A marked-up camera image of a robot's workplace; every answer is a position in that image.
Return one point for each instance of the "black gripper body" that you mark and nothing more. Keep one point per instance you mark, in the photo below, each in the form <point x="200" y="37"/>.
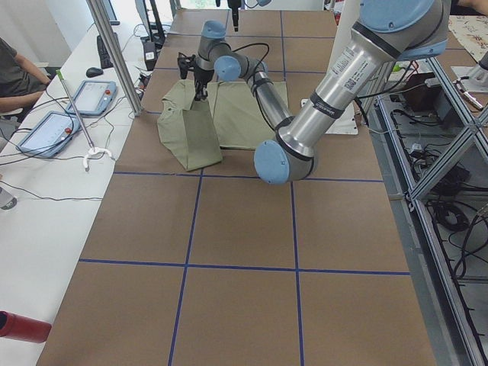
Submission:
<point x="235" y="14"/>
<point x="200" y="78"/>

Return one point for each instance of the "olive green long-sleeve shirt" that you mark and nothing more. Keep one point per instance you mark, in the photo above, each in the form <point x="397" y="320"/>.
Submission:
<point x="196" y="131"/>

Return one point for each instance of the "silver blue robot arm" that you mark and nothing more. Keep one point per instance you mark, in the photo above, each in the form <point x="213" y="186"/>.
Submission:
<point x="385" y="31"/>
<point x="218" y="28"/>

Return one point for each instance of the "black keyboard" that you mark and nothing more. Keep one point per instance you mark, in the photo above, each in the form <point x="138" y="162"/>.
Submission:
<point x="103" y="54"/>

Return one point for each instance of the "black computer mouse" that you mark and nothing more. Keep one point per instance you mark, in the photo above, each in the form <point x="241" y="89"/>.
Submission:
<point x="93" y="72"/>

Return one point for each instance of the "upper blue teach pendant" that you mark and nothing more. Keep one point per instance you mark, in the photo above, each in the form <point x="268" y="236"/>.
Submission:
<point x="92" y="98"/>

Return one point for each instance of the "blue teach pendant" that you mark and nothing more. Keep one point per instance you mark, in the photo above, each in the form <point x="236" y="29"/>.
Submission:
<point x="92" y="98"/>
<point x="50" y="135"/>

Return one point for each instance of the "long grabber stick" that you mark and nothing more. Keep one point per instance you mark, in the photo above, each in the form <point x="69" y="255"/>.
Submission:
<point x="93" y="150"/>

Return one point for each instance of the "lower blue teach pendant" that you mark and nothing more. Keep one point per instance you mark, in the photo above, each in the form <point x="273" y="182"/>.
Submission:
<point x="50" y="135"/>

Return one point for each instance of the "seated person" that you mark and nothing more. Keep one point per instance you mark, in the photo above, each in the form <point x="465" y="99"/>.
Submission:
<point x="22" y="83"/>

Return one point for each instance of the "red bottle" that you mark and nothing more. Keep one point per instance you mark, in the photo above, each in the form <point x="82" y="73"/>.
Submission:
<point x="24" y="329"/>

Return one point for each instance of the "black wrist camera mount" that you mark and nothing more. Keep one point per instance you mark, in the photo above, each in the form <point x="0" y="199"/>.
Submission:
<point x="186" y="64"/>

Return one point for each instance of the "aluminium frame post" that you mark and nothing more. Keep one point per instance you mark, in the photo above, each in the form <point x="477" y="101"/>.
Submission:
<point x="102" y="23"/>

